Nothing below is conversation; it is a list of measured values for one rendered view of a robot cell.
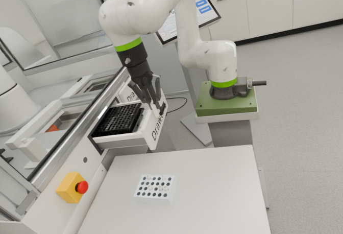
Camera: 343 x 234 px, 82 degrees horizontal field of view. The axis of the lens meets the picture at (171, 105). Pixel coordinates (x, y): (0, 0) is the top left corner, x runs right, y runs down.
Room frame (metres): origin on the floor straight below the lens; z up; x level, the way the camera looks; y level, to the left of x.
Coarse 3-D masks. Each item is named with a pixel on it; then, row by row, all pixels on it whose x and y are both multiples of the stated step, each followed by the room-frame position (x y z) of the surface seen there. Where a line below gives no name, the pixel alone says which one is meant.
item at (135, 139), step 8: (120, 104) 0.90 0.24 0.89; (128, 104) 0.88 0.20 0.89; (144, 104) 0.85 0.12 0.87; (144, 112) 0.84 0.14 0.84; (136, 128) 0.73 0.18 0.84; (104, 136) 0.67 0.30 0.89; (112, 136) 0.65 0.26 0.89; (120, 136) 0.64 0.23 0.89; (128, 136) 0.63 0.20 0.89; (136, 136) 0.61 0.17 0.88; (104, 144) 0.67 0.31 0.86; (112, 144) 0.65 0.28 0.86; (120, 144) 0.64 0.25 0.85; (128, 144) 0.63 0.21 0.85; (136, 144) 0.62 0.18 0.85; (144, 144) 0.60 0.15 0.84
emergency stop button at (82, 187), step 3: (84, 180) 0.48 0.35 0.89; (81, 183) 0.47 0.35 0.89; (84, 183) 0.47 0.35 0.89; (87, 183) 0.48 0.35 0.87; (78, 186) 0.46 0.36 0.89; (81, 186) 0.46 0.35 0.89; (84, 186) 0.46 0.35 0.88; (87, 186) 0.47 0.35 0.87; (78, 189) 0.46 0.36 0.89; (81, 189) 0.45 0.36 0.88; (84, 189) 0.46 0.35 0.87; (87, 189) 0.47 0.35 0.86; (81, 192) 0.45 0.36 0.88; (84, 192) 0.45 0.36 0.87
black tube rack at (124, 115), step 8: (136, 104) 0.84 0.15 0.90; (112, 112) 0.84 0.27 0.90; (120, 112) 0.81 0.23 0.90; (128, 112) 0.79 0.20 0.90; (104, 120) 0.80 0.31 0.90; (112, 120) 0.77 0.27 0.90; (120, 120) 0.75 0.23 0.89; (128, 120) 0.72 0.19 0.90; (136, 120) 0.74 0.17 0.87; (96, 128) 0.75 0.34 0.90; (104, 128) 0.73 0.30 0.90; (112, 128) 0.71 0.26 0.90; (120, 128) 0.68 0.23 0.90; (96, 136) 0.74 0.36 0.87
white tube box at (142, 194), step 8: (144, 176) 0.49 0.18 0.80; (152, 176) 0.48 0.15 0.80; (160, 176) 0.47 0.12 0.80; (168, 176) 0.46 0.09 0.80; (144, 184) 0.46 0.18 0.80; (152, 184) 0.46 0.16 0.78; (160, 184) 0.44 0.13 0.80; (168, 184) 0.44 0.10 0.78; (176, 184) 0.44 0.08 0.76; (136, 192) 0.44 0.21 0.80; (144, 192) 0.43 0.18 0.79; (152, 192) 0.42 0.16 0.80; (160, 192) 0.41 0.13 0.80; (168, 192) 0.40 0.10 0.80; (136, 200) 0.43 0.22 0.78; (144, 200) 0.41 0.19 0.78; (152, 200) 0.40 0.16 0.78; (160, 200) 0.39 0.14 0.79; (168, 200) 0.38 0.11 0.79
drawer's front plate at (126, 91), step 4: (128, 80) 1.08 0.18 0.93; (136, 84) 1.13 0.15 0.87; (124, 88) 1.00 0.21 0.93; (128, 88) 1.03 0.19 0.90; (120, 92) 0.96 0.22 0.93; (124, 92) 0.98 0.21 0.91; (128, 92) 1.01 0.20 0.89; (120, 96) 0.96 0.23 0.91; (124, 96) 0.97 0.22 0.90; (128, 96) 1.00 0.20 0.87; (132, 96) 1.03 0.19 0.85; (136, 96) 1.07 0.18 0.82; (124, 100) 0.95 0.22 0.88; (132, 100) 1.02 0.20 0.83
